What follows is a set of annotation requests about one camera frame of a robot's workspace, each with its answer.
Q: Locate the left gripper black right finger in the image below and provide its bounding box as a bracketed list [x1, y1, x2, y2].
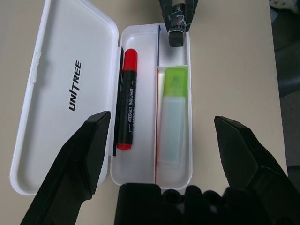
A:
[213, 115, 300, 225]

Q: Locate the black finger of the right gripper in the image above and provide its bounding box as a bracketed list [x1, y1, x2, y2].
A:
[158, 0, 173, 32]
[185, 0, 199, 31]

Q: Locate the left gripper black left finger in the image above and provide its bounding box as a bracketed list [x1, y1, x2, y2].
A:
[20, 111, 111, 225]

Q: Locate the black marker with red cap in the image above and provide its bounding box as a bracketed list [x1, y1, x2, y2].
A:
[116, 48, 139, 150]

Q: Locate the pale highlighter with green cap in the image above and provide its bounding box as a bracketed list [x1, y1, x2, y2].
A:
[157, 67, 189, 166]

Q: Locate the white plastic pencil case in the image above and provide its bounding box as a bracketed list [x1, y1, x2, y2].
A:
[9, 0, 193, 195]

